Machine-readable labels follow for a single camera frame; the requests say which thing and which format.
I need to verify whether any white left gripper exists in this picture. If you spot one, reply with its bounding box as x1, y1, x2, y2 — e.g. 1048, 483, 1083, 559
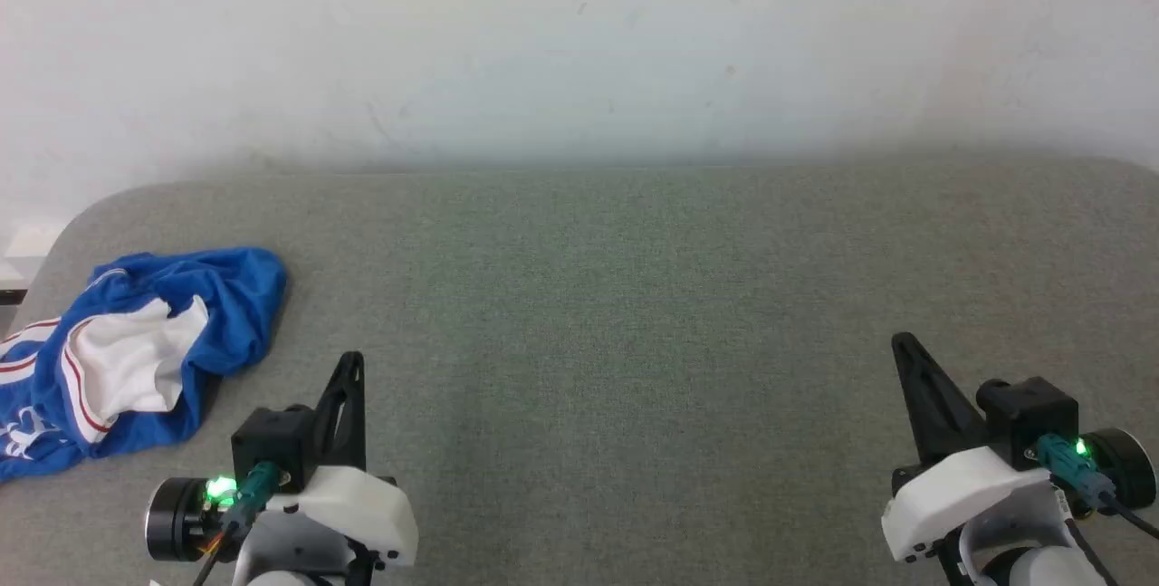
145, 351, 420, 569

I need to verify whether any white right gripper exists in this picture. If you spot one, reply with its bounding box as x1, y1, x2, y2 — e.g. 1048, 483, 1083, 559
881, 331, 1158, 564

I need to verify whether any blue white Lakers jersey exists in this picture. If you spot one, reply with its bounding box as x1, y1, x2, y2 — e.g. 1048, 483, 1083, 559
0, 246, 289, 484

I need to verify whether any grey fabric sofa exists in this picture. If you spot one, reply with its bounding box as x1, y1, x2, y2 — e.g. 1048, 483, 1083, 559
0, 156, 1159, 586

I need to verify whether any teal-plug left camera cable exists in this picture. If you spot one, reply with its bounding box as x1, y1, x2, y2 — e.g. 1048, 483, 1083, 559
192, 462, 283, 586

